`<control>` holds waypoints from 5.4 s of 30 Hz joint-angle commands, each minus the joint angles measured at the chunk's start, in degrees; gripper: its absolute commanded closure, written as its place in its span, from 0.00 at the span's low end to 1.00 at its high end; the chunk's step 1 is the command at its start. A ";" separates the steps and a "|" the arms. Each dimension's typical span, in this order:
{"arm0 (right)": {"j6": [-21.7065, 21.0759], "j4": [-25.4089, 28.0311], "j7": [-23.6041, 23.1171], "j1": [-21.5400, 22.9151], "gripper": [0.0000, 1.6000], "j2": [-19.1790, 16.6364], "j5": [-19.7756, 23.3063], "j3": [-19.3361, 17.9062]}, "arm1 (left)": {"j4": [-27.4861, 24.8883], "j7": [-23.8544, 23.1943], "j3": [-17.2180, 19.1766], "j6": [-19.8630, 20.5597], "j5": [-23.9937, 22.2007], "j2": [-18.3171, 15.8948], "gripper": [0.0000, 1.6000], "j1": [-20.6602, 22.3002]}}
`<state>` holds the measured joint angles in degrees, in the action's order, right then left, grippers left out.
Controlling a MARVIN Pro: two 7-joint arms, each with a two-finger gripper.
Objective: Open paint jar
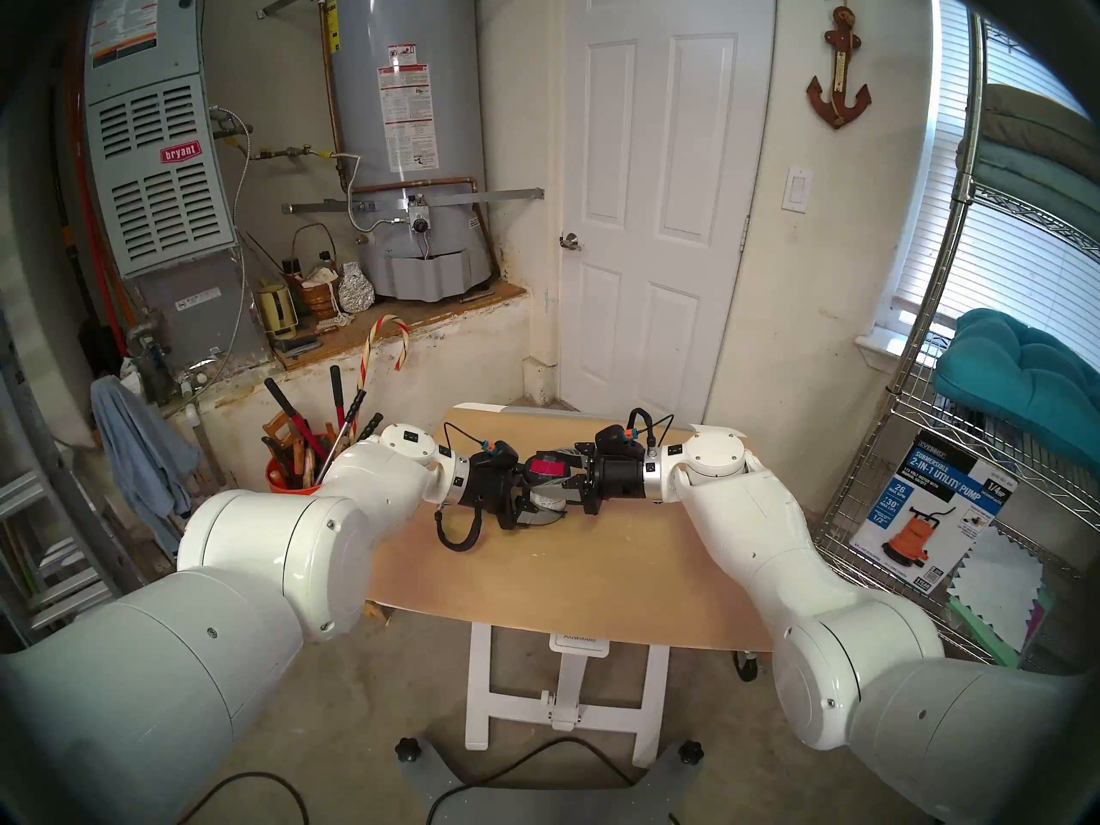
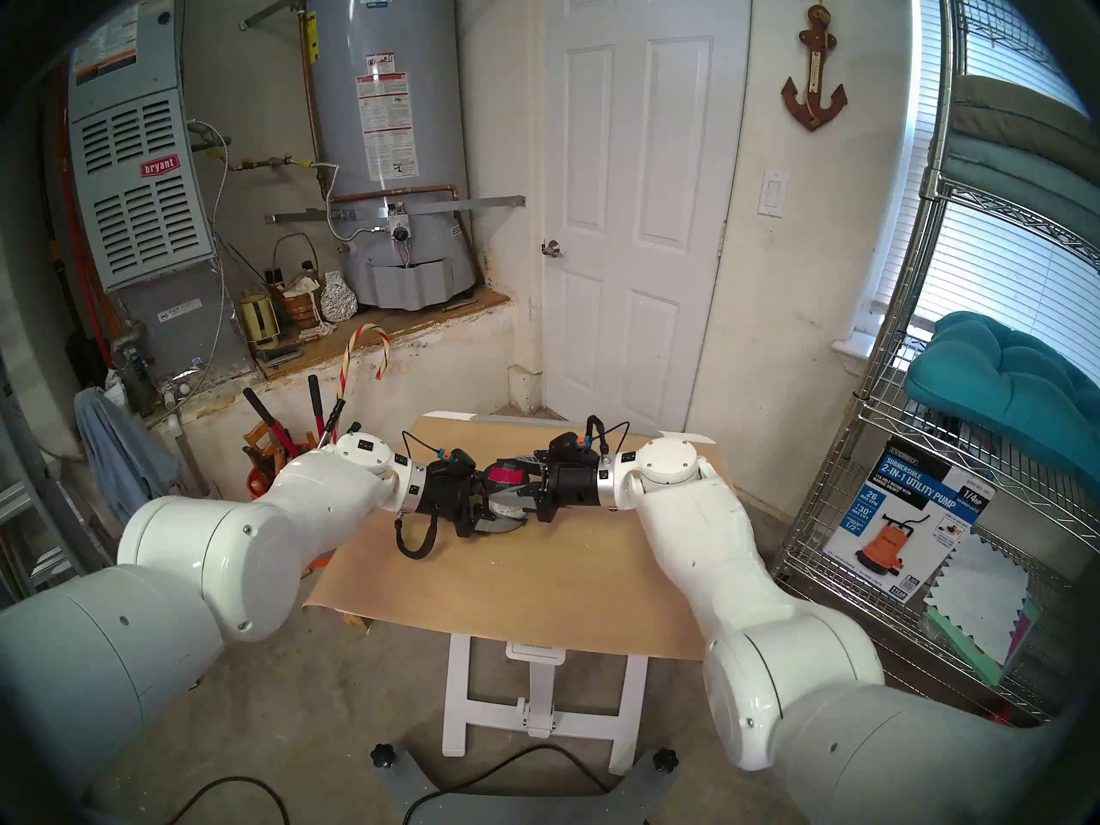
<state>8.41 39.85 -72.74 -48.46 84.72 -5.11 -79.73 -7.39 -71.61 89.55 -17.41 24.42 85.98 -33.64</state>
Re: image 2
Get metal heater strap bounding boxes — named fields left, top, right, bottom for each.
left=266, top=196, right=526, bottom=225

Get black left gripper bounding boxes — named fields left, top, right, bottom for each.
left=423, top=467, right=527, bottom=539

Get olive flat cushion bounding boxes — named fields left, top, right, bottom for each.
left=950, top=74, right=1100, bottom=158

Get white pvc pipe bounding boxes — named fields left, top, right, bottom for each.
left=168, top=415, right=211, bottom=499

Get blue hanging cloth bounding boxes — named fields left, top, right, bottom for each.
left=74, top=388, right=183, bottom=528

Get green foam sheet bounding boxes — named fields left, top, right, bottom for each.
left=924, top=604, right=1045, bottom=688

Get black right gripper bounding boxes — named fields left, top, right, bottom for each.
left=507, top=454, right=602, bottom=523

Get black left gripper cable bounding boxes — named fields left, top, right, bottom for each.
left=395, top=510, right=441, bottom=560

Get chrome wire shelf rack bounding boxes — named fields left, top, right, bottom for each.
left=769, top=0, right=1100, bottom=730

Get teal tufted cushion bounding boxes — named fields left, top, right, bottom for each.
left=904, top=310, right=1100, bottom=498

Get grey water heater tank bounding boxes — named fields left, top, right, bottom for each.
left=305, top=0, right=478, bottom=310

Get white platform with wooden top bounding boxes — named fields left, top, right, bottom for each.
left=146, top=286, right=544, bottom=502

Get white folding table frame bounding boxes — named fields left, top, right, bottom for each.
left=443, top=632, right=650, bottom=777

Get green flat cushion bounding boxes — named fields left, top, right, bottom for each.
left=941, top=134, right=1100, bottom=224

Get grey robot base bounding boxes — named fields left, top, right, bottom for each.
left=371, top=743, right=680, bottom=825

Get grey bryant furnace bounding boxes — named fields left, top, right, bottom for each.
left=67, top=0, right=256, bottom=382

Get white panel door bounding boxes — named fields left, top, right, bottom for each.
left=541, top=0, right=753, bottom=433

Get black floor cable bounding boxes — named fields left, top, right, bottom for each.
left=168, top=776, right=290, bottom=825
left=404, top=743, right=613, bottom=825

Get copper water pipe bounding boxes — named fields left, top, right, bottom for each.
left=331, top=185, right=461, bottom=207

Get wicker basket with handle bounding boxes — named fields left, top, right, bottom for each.
left=273, top=233, right=323, bottom=330

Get crumpled foil lump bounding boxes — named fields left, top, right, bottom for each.
left=320, top=271, right=358, bottom=323

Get utility pump box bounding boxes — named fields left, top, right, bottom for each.
left=823, top=437, right=998, bottom=605

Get aluminium step ladder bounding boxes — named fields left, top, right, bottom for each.
left=0, top=351, right=117, bottom=614

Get rusty anchor wall decoration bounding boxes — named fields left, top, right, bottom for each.
left=780, top=0, right=850, bottom=132

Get striped candy cane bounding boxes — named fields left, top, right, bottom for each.
left=331, top=323, right=392, bottom=437

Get white window blinds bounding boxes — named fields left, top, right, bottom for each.
left=872, top=0, right=1100, bottom=364

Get yellow metal can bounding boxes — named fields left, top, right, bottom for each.
left=239, top=292, right=281, bottom=350

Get white zigzag edged paper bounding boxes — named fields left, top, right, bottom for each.
left=924, top=531, right=1032, bottom=665

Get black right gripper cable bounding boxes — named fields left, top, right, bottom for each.
left=583, top=415, right=633, bottom=456

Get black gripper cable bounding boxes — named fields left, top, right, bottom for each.
left=395, top=510, right=441, bottom=560
left=583, top=415, right=633, bottom=456

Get wooden handled saw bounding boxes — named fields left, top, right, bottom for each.
left=243, top=419, right=289, bottom=489

